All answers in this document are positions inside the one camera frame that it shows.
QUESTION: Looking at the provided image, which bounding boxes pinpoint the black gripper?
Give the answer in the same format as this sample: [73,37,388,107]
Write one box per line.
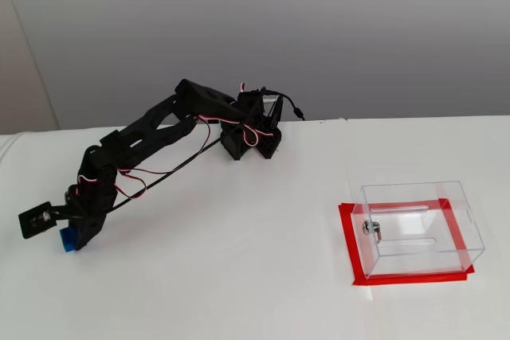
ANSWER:
[59,180,117,252]

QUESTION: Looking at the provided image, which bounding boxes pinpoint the blue lego brick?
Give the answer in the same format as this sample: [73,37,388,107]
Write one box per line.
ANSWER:
[59,226,80,254]

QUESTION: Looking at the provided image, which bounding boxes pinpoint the transparent plastic box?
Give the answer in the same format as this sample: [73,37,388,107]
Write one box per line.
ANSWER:
[350,180,486,280]

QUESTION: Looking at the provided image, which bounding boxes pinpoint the silver lock cylinder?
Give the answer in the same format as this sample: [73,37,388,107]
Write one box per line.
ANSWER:
[361,220,384,244]

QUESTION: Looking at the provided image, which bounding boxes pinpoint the red tape rectangle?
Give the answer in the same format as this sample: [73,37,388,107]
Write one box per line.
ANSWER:
[338,197,476,287]

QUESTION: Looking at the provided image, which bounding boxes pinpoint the red white servo wire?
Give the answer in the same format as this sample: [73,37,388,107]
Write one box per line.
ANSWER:
[113,168,147,201]
[194,115,261,147]
[75,174,100,188]

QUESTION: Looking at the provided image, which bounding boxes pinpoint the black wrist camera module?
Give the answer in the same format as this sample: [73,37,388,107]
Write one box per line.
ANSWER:
[18,201,67,240]

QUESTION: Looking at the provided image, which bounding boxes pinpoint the black camera cable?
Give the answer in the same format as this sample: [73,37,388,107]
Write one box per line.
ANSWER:
[111,91,307,213]

